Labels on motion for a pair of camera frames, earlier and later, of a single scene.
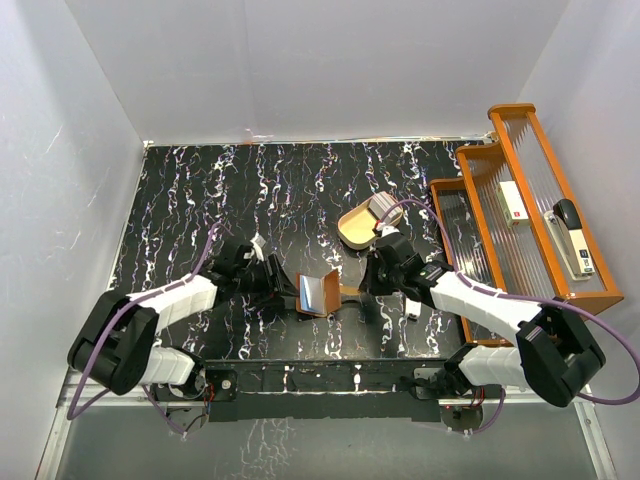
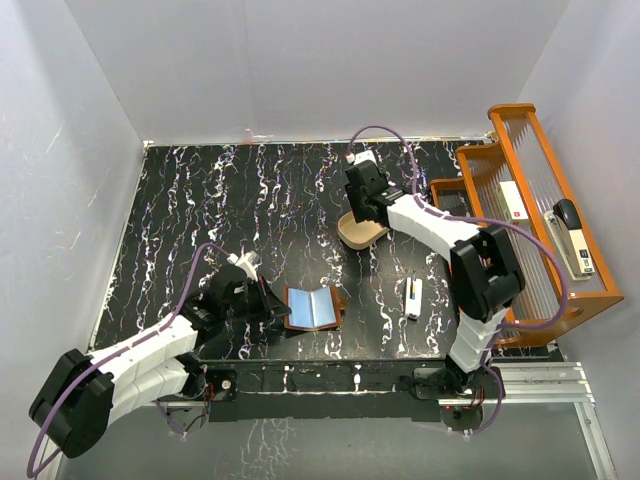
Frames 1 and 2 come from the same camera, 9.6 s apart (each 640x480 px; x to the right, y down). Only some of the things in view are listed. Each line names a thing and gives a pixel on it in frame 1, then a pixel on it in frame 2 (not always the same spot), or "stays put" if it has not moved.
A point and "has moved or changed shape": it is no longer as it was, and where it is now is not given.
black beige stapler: x=567 y=230 stays put
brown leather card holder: x=318 y=297 has moved or changed shape
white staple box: x=513 y=204 stays put
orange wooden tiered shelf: x=512 y=223 stays put
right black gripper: x=370 y=284 -> x=355 y=204
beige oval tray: x=355 y=228 stays put
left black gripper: x=275 y=287 -> x=270 y=306
